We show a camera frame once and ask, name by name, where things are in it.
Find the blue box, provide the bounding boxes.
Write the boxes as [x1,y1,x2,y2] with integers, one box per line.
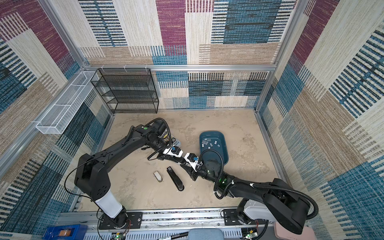
[42,225,88,240]

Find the treehouse paperback book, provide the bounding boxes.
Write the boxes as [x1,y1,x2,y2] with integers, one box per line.
[161,131,181,147]

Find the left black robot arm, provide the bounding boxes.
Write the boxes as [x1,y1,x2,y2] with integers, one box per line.
[74,118,172,229]

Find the pink case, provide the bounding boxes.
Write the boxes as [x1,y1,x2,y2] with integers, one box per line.
[273,221,318,240]

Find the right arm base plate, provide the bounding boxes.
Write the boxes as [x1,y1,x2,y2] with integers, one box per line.
[220,209,257,226]

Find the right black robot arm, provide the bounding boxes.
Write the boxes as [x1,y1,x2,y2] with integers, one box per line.
[181,153,319,235]

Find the white wire mesh basket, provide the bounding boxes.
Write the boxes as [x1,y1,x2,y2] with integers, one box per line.
[36,71,95,135]

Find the teal plastic tray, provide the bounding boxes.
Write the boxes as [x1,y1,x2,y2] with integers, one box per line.
[199,131,229,165]

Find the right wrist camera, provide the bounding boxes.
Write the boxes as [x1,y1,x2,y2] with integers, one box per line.
[184,153,204,172]

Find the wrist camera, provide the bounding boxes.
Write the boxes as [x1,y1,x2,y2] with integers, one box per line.
[163,146,183,158]
[184,153,204,172]

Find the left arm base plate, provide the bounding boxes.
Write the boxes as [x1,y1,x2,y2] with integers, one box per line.
[98,212,143,230]

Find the small white mini stapler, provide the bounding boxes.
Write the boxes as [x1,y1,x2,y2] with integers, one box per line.
[154,171,163,183]

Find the staple strips in tray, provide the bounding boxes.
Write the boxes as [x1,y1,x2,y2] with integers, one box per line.
[200,138,222,150]

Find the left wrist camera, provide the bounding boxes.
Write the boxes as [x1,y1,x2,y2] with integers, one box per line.
[163,146,183,158]

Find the black wire mesh shelf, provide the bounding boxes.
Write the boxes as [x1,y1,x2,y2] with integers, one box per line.
[91,68,159,114]

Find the grey blue chair back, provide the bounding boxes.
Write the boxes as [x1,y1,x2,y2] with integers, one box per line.
[188,229,225,240]

